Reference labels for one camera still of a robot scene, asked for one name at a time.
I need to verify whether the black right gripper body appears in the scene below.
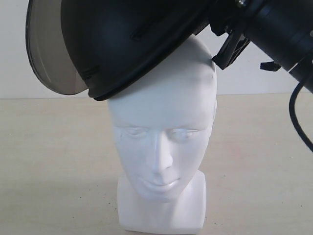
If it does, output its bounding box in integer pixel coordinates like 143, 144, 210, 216
209, 0, 257, 70

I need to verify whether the black helmet with tinted visor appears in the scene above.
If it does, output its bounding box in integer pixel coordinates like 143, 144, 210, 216
25, 0, 212, 100

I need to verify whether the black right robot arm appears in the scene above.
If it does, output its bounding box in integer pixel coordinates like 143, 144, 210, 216
209, 0, 313, 91

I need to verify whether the white mannequin head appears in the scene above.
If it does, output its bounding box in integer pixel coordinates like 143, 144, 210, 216
108, 36, 217, 235

